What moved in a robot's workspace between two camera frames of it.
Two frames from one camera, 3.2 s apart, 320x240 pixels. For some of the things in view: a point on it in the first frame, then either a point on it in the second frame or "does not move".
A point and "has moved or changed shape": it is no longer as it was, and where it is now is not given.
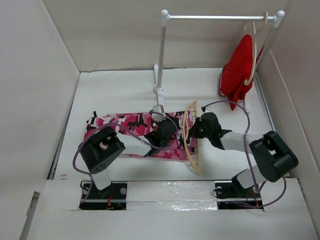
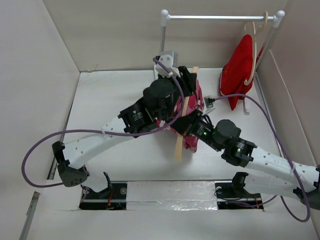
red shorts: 236,71 does not move
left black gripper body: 159,123 → 176,93
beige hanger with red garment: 255,35 does not move
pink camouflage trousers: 195,120 has moved or changed shape
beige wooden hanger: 184,140 → 178,148
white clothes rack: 165,18 does not move
